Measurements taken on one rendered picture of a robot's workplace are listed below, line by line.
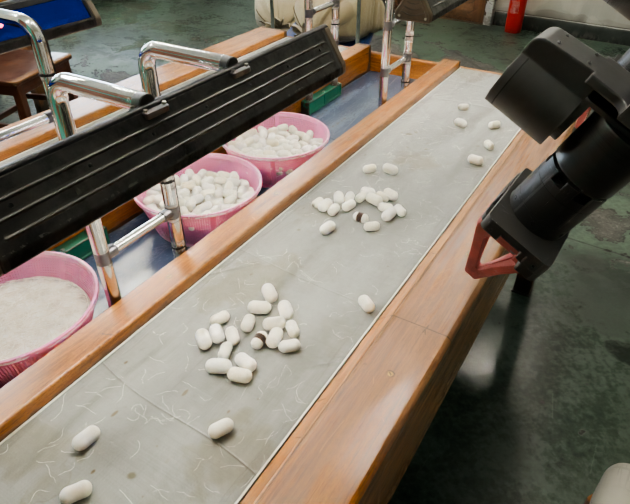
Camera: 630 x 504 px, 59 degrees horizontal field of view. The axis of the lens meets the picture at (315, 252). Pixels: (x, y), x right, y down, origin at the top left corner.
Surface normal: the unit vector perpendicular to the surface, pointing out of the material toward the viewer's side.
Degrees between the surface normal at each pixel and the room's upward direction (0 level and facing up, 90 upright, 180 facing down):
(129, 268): 0
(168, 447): 0
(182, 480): 0
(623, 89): 28
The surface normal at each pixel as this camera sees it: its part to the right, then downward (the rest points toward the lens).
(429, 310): 0.00, -0.81
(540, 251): 0.38, -0.55
